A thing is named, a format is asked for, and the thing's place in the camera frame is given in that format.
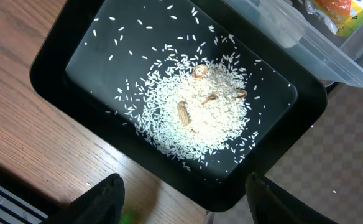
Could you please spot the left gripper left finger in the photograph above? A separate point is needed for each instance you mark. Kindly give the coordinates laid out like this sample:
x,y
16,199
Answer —
x,y
101,204

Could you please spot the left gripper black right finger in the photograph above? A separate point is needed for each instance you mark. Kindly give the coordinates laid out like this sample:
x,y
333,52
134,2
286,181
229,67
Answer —
x,y
269,203

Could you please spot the white rice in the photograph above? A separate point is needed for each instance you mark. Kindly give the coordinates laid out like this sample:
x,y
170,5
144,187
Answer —
x,y
137,59

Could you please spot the clear plastic waste bin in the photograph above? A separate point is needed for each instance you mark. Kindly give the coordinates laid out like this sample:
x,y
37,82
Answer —
x,y
307,34

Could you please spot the black plastic tray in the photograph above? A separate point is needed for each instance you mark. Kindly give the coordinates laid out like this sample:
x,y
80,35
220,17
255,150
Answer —
x,y
217,188

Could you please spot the brown peanut shell pieces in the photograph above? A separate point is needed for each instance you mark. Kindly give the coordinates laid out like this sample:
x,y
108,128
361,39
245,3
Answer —
x,y
198,73

